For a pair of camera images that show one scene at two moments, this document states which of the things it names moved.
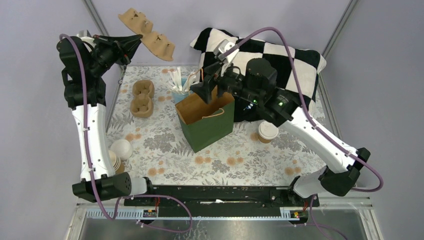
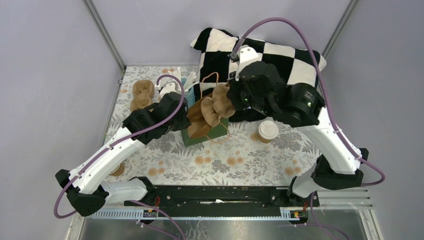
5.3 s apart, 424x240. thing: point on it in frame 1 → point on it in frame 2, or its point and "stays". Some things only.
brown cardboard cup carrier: [158, 44] → [219, 105]
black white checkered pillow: [298, 70] stays
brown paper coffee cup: [264, 140] stays
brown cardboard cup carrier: [142, 105] stays
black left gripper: [127, 44] → [186, 122]
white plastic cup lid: [267, 130] stays
